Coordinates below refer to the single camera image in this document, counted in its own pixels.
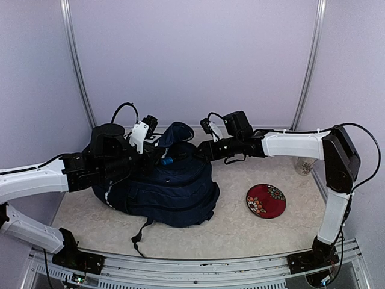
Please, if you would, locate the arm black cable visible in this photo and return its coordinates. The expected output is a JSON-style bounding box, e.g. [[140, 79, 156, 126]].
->
[[327, 122, 381, 193], [111, 102, 141, 126]]

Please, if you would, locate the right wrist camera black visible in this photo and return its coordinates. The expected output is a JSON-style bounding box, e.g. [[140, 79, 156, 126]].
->
[[200, 118, 223, 142]]

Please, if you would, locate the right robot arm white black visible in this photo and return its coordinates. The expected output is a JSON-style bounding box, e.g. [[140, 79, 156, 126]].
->
[[196, 111, 360, 267]]

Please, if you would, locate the black marker blue cap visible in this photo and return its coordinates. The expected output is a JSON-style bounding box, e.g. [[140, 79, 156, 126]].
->
[[161, 156, 174, 166]]

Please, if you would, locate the red floral plate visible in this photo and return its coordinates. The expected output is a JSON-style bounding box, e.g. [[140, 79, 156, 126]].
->
[[246, 184, 286, 219]]

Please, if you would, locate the aluminium corner post left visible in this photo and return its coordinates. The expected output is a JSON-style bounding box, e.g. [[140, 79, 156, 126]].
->
[[60, 0, 97, 128]]

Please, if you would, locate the navy blue student backpack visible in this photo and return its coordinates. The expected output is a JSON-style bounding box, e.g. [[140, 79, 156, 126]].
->
[[92, 122, 220, 228]]

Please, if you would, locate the aluminium corner post right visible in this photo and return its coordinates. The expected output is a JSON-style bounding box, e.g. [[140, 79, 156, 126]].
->
[[290, 0, 327, 131]]

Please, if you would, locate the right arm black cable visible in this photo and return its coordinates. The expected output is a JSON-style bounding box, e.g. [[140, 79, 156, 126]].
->
[[327, 122, 381, 193]]

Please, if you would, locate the aluminium front rail frame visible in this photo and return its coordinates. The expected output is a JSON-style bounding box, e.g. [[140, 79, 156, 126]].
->
[[21, 239, 373, 288]]

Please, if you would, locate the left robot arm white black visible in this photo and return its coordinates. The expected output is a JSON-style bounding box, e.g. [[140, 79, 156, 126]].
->
[[1, 122, 159, 268]]

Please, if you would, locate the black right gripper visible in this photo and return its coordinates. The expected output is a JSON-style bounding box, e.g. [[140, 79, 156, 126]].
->
[[191, 134, 242, 162]]

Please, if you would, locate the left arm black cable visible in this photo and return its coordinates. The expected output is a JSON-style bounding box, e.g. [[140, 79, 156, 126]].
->
[[111, 102, 141, 126]]

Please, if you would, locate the aluminium corner post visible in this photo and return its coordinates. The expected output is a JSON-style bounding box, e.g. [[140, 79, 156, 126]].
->
[[60, 0, 97, 128], [290, 0, 327, 131]]

